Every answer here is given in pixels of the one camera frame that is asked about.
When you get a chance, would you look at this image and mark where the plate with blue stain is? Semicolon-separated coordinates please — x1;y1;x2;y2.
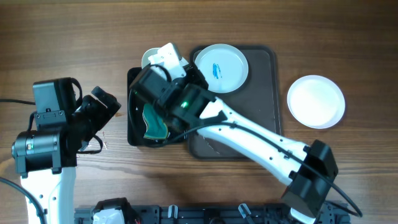
193;44;249;93

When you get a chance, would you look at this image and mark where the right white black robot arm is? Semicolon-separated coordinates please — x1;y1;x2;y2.
129;65;338;223

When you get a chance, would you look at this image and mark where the teal and yellow sponge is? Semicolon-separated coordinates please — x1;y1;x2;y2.
142;104;169;140

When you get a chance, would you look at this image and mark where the black plastic water tray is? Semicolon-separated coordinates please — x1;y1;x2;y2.
127;67;182;148

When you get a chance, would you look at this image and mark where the brown serving tray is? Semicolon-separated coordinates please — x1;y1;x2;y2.
187;45;282;161

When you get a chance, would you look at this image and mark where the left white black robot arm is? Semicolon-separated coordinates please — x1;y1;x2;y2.
12;83;121;223

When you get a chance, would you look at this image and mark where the white plate blue stain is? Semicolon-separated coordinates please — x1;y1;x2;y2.
141;48;160;68

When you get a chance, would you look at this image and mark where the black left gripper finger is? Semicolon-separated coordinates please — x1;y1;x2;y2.
79;118;105;151
91;86;121;112

